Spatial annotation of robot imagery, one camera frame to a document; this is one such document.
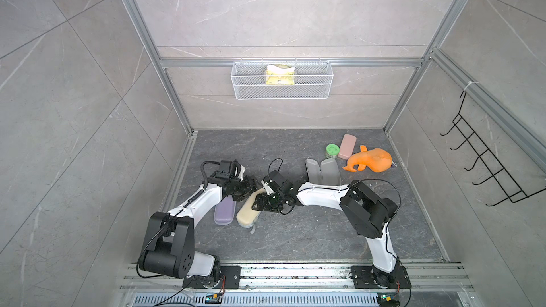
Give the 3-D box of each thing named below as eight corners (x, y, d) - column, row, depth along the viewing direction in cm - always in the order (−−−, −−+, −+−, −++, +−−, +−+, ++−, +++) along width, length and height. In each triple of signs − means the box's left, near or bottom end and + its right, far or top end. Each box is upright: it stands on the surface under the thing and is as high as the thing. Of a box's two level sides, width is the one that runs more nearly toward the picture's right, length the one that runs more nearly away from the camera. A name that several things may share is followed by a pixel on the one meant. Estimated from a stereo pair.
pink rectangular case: (337, 157, 110) (338, 154, 108) (343, 135, 120) (344, 132, 118) (351, 161, 108) (352, 158, 106) (356, 139, 118) (357, 136, 116)
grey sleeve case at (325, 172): (308, 184, 100) (308, 180, 98) (305, 161, 109) (306, 158, 106) (340, 184, 100) (341, 180, 98) (335, 161, 109) (336, 158, 106)
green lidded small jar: (326, 158, 107) (327, 154, 105) (324, 147, 112) (325, 143, 110) (340, 158, 107) (341, 154, 105) (337, 147, 112) (338, 143, 110)
